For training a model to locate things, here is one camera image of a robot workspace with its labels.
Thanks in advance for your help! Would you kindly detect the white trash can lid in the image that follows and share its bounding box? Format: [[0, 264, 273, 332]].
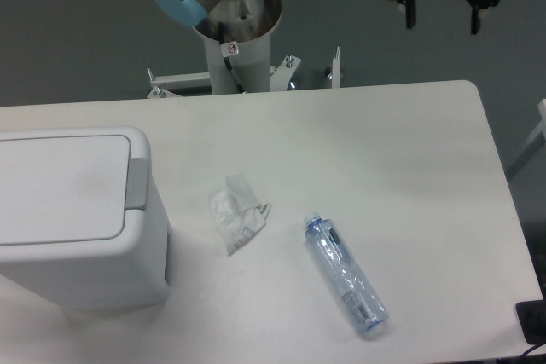
[[1, 135, 149, 246]]

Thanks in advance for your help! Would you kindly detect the white trash can body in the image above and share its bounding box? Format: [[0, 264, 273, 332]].
[[1, 126, 171, 309]]

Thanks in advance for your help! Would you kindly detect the crumpled clear plastic wrapper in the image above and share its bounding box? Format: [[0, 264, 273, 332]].
[[208, 174, 271, 256]]

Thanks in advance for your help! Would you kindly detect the empty clear plastic bottle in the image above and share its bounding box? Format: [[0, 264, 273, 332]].
[[304, 212, 389, 337]]

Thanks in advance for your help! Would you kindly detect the black device at table edge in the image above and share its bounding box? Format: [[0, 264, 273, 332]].
[[515, 299, 545, 344]]

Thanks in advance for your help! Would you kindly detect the white frame at right edge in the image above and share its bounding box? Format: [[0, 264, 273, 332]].
[[505, 99, 545, 180]]

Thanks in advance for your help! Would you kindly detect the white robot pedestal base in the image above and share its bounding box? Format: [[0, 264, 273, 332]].
[[146, 0, 343, 100]]

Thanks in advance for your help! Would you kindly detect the black cable on pedestal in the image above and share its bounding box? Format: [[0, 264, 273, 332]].
[[218, 21, 248, 95]]

